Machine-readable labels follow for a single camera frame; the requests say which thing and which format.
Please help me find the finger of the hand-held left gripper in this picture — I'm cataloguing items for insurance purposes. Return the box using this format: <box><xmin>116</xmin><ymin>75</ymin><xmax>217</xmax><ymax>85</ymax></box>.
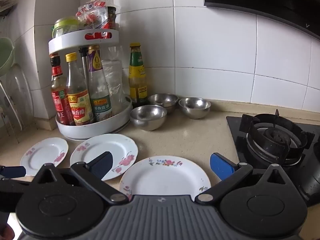
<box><xmin>0</xmin><ymin>165</ymin><xmax>27</xmax><ymax>180</ymax></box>

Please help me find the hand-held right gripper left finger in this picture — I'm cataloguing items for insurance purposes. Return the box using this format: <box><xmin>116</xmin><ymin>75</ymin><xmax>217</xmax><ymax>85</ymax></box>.
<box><xmin>30</xmin><ymin>151</ymin><xmax>130</xmax><ymax>204</ymax></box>

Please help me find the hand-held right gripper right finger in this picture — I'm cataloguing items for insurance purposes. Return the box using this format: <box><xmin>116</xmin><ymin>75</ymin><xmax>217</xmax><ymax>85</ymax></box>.
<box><xmin>194</xmin><ymin>152</ymin><xmax>290</xmax><ymax>204</ymax></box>

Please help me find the white plate pink blossom print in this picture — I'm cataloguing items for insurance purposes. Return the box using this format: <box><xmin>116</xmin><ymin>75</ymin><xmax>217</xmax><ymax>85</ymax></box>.
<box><xmin>70</xmin><ymin>133</ymin><xmax>139</xmax><ymax>181</ymax></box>

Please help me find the small white floral plate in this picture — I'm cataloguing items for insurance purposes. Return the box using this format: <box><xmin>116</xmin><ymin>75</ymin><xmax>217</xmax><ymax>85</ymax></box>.
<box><xmin>20</xmin><ymin>137</ymin><xmax>69</xmax><ymax>176</ymax></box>

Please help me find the white plate multicolour flower rim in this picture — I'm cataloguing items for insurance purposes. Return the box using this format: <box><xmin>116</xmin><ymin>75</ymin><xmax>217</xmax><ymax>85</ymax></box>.
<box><xmin>119</xmin><ymin>156</ymin><xmax>212</xmax><ymax>202</ymax></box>

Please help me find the stainless steel bowl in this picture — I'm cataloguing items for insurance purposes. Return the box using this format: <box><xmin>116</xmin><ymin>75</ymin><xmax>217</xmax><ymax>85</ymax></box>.
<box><xmin>178</xmin><ymin>97</ymin><xmax>212</xmax><ymax>120</ymax></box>
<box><xmin>147</xmin><ymin>93</ymin><xmax>179</xmax><ymax>114</ymax></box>
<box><xmin>130</xmin><ymin>105</ymin><xmax>167</xmax><ymax>131</ymax></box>

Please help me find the black glass gas stove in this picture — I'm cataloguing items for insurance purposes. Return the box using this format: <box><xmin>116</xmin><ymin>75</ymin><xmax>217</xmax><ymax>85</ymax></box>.
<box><xmin>226</xmin><ymin>115</ymin><xmax>320</xmax><ymax>207</ymax></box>

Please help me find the white two-tier condiment rack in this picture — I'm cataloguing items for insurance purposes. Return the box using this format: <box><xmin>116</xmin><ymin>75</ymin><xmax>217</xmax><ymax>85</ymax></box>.
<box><xmin>48</xmin><ymin>29</ymin><xmax>133</xmax><ymax>141</ymax></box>

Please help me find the black burner pan support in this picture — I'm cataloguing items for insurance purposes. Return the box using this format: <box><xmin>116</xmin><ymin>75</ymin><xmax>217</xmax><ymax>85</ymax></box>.
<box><xmin>239</xmin><ymin>109</ymin><xmax>315</xmax><ymax>165</ymax></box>

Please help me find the yellow-cap vinegar bottle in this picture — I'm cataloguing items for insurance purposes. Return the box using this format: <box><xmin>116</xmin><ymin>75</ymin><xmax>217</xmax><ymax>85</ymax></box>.
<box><xmin>65</xmin><ymin>52</ymin><xmax>94</xmax><ymax>126</ymax></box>

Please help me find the purple-label clear bottle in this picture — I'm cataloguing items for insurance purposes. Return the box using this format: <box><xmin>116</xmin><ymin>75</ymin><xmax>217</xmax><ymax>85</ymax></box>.
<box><xmin>87</xmin><ymin>44</ymin><xmax>113</xmax><ymax>120</ymax></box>

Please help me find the red-cap sauce bottle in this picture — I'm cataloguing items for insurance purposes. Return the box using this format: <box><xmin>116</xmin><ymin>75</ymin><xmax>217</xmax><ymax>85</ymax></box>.
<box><xmin>50</xmin><ymin>52</ymin><xmax>75</xmax><ymax>126</ymax></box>

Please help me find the clear glass bowl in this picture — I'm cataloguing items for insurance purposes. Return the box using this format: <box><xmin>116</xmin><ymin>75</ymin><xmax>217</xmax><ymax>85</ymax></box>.
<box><xmin>0</xmin><ymin>64</ymin><xmax>34</xmax><ymax>130</ymax></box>

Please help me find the clear plastic bag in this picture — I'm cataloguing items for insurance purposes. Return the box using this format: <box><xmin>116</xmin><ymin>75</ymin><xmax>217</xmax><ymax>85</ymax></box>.
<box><xmin>102</xmin><ymin>46</ymin><xmax>130</xmax><ymax>105</ymax></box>

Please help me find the green yellow label sauce bottle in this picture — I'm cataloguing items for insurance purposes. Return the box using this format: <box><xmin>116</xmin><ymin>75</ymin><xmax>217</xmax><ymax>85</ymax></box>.
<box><xmin>128</xmin><ymin>42</ymin><xmax>148</xmax><ymax>108</ymax></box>

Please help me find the slim steel oil bottle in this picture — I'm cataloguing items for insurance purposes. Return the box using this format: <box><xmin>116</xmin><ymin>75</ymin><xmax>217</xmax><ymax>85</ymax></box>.
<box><xmin>79</xmin><ymin>46</ymin><xmax>90</xmax><ymax>90</ymax></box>

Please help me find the green-lid glass jar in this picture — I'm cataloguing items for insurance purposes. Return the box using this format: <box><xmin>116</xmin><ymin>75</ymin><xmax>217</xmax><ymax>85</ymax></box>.
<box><xmin>52</xmin><ymin>17</ymin><xmax>80</xmax><ymax>39</ymax></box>

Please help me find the dark spice jar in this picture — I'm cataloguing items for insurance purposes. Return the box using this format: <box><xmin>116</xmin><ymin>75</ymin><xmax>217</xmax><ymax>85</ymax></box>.
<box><xmin>107</xmin><ymin>6</ymin><xmax>118</xmax><ymax>30</ymax></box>

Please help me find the red white spice packet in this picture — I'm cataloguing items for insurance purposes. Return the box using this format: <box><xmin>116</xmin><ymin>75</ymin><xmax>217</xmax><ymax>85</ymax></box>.
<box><xmin>76</xmin><ymin>0</ymin><xmax>110</xmax><ymax>40</ymax></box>

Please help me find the wire dish rack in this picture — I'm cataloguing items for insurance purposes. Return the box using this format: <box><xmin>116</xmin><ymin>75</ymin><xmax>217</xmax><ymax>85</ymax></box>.
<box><xmin>0</xmin><ymin>80</ymin><xmax>20</xmax><ymax>144</ymax></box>

